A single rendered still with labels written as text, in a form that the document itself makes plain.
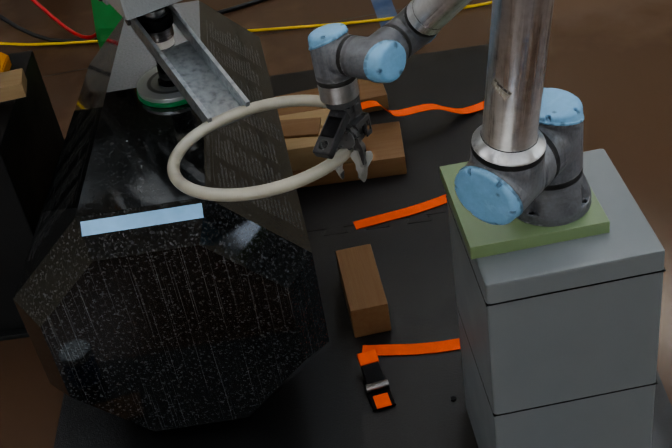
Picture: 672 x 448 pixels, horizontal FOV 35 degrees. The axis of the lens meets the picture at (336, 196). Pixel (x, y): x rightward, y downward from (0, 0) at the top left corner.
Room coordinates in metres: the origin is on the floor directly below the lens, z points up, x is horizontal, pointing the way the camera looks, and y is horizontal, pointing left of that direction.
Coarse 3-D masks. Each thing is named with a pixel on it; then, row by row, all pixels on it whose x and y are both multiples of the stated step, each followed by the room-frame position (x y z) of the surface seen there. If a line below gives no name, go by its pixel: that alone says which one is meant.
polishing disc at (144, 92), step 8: (152, 72) 2.81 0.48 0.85; (144, 80) 2.77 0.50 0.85; (152, 80) 2.76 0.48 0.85; (144, 88) 2.72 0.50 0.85; (152, 88) 2.72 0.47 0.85; (160, 88) 2.71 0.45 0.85; (168, 88) 2.70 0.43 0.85; (176, 88) 2.69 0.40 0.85; (144, 96) 2.68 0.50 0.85; (152, 96) 2.67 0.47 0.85; (160, 96) 2.66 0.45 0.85; (168, 96) 2.66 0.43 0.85; (176, 96) 2.65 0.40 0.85
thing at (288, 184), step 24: (288, 96) 2.36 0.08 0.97; (312, 96) 2.33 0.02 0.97; (216, 120) 2.33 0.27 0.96; (192, 144) 2.25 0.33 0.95; (168, 168) 2.11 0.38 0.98; (312, 168) 1.95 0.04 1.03; (192, 192) 1.98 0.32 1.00; (216, 192) 1.94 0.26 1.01; (240, 192) 1.92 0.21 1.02; (264, 192) 1.91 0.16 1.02
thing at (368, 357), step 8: (368, 352) 2.28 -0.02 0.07; (360, 360) 2.26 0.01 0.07; (368, 360) 2.25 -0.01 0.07; (376, 360) 2.25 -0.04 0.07; (368, 368) 2.23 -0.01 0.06; (376, 368) 2.23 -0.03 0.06; (368, 376) 2.20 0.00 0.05; (376, 376) 2.20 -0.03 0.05; (384, 376) 2.22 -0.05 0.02; (368, 384) 2.18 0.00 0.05; (376, 384) 2.17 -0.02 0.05; (384, 384) 2.17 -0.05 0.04; (368, 392) 2.16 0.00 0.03; (376, 392) 2.16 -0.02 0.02; (384, 392) 2.16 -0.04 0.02; (376, 400) 2.13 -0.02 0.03; (384, 400) 2.12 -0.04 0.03; (392, 400) 2.12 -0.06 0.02; (376, 408) 2.10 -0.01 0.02; (384, 408) 2.10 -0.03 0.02
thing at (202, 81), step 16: (176, 16) 2.73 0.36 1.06; (144, 32) 2.67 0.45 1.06; (192, 32) 2.66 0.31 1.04; (176, 48) 2.66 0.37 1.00; (192, 48) 2.65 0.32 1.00; (160, 64) 2.59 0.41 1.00; (176, 64) 2.59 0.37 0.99; (192, 64) 2.58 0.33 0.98; (208, 64) 2.57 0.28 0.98; (176, 80) 2.49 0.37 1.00; (192, 80) 2.52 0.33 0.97; (208, 80) 2.51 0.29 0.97; (224, 80) 2.48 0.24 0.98; (192, 96) 2.40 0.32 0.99; (208, 96) 2.45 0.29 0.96; (224, 96) 2.45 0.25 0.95; (240, 96) 2.39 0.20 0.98; (208, 112) 2.39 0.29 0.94
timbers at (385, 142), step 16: (368, 80) 3.80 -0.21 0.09; (368, 96) 3.68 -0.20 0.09; (384, 96) 3.67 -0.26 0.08; (288, 112) 3.66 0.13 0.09; (368, 112) 3.67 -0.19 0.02; (368, 128) 3.43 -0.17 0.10; (384, 128) 3.42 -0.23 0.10; (368, 144) 3.33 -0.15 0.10; (384, 144) 3.31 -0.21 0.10; (400, 144) 3.29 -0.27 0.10; (384, 160) 3.22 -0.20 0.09; (400, 160) 3.21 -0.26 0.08; (336, 176) 3.23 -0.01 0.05; (352, 176) 3.22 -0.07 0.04; (368, 176) 3.22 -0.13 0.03; (384, 176) 3.22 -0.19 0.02
